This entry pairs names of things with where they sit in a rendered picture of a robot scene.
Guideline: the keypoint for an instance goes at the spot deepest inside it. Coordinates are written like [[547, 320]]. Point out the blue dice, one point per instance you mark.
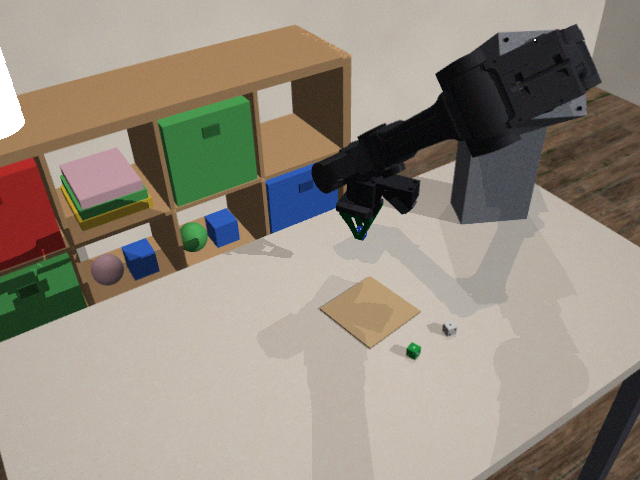
[[359, 229]]

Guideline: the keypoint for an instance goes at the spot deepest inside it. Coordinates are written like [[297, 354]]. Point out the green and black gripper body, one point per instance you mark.
[[346, 203]]

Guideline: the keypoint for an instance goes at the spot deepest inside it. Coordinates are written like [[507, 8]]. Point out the green die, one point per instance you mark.
[[413, 351]]

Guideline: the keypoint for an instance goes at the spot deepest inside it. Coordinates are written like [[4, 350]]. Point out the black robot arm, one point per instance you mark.
[[476, 104]]

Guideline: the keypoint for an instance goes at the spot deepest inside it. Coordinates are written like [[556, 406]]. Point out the grey die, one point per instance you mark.
[[449, 328]]

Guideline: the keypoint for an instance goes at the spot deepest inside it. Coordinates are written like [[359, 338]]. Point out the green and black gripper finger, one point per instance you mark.
[[358, 221], [347, 218]]

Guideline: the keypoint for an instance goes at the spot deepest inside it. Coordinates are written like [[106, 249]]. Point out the tan flat mat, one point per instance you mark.
[[370, 311]]

